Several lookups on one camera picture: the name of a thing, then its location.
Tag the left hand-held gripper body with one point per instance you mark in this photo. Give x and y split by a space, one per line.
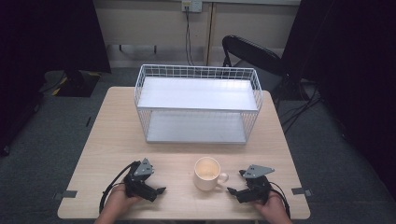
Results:
137 186

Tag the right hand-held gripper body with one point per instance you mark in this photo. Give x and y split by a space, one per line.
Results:
255 191

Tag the white mug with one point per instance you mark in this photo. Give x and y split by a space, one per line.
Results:
205 183

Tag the person's left hand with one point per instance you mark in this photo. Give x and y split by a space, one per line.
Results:
120 200

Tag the person's right hand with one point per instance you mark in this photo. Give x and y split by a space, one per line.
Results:
272 207

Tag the black tape strip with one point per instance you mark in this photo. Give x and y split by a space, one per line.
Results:
88 121

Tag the stand base with yellow tape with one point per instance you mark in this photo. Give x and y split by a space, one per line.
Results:
74 82

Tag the black office chair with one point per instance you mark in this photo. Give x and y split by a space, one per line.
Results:
252 53

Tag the black curtain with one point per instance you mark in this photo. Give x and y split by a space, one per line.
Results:
348 62
46 37

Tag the beige wall trim strip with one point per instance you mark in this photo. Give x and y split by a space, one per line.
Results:
209 34

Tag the white wall socket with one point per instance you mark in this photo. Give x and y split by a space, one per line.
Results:
192 5

